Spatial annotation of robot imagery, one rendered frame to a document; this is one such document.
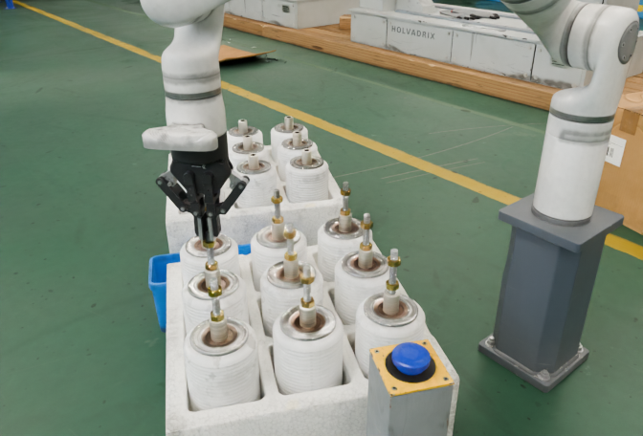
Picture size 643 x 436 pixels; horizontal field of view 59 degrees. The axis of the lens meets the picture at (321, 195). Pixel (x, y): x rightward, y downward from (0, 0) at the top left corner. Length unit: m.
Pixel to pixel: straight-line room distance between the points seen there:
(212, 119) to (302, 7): 3.20
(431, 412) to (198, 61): 0.47
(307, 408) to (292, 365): 0.06
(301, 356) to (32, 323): 0.71
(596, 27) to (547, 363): 0.57
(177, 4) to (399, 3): 2.79
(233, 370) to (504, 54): 2.26
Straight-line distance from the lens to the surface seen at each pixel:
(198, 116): 0.72
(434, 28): 3.03
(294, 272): 0.87
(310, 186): 1.24
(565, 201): 0.97
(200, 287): 0.87
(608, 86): 0.91
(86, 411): 1.09
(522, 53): 2.74
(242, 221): 1.22
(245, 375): 0.77
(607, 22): 0.89
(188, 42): 0.74
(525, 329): 1.08
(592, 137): 0.93
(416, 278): 1.33
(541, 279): 1.01
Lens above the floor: 0.74
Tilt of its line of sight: 26 degrees down
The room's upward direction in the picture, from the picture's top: straight up
